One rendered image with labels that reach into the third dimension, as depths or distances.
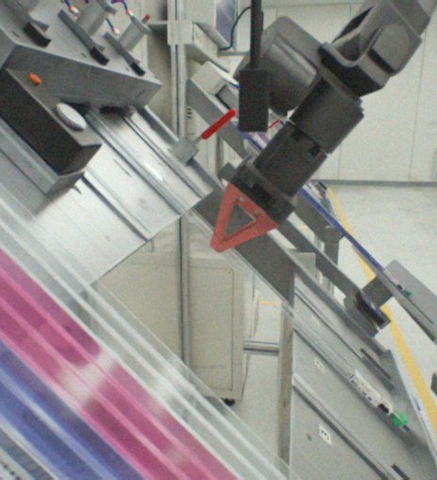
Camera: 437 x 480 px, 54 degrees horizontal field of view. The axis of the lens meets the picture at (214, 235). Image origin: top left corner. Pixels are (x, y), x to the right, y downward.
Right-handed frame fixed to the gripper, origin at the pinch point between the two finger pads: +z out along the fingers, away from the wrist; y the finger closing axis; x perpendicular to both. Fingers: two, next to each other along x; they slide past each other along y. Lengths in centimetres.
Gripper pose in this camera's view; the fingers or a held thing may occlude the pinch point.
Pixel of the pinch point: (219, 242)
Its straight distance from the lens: 48.4
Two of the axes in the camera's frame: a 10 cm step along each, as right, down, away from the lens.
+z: -6.1, 7.3, 3.1
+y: -1.8, 2.6, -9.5
